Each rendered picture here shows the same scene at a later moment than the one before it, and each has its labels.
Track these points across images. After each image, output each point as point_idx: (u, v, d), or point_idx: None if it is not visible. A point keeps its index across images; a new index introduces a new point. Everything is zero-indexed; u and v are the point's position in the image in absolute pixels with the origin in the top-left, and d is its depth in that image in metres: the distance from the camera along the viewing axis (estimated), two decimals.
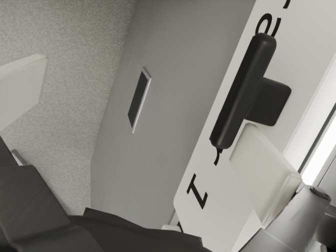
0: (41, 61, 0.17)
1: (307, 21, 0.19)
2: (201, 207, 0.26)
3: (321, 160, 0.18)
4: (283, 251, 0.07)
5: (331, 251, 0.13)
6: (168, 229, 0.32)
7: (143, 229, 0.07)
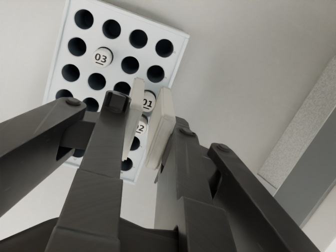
0: (144, 85, 0.20)
1: None
2: None
3: None
4: (211, 212, 0.08)
5: None
6: None
7: (143, 229, 0.07)
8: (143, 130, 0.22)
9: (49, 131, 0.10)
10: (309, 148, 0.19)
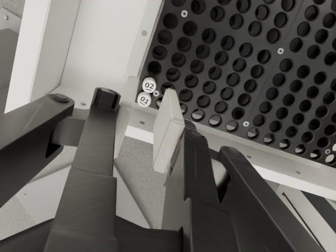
0: (138, 84, 0.20)
1: None
2: None
3: None
4: (216, 214, 0.08)
5: None
6: (277, 195, 0.41)
7: (143, 229, 0.07)
8: (153, 87, 0.27)
9: (38, 128, 0.10)
10: None
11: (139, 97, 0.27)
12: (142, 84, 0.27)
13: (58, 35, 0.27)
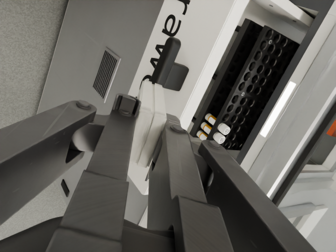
0: (152, 88, 0.20)
1: (196, 27, 0.32)
2: None
3: (272, 122, 0.41)
4: (206, 211, 0.08)
5: None
6: None
7: (143, 229, 0.07)
8: (223, 140, 0.42)
9: (58, 133, 0.10)
10: None
11: None
12: (217, 138, 0.41)
13: None
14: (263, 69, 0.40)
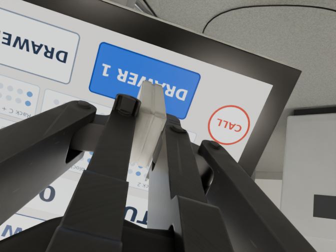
0: (152, 88, 0.20)
1: None
2: None
3: None
4: (206, 211, 0.08)
5: None
6: None
7: (143, 229, 0.07)
8: None
9: (58, 133, 0.10)
10: None
11: None
12: None
13: None
14: None
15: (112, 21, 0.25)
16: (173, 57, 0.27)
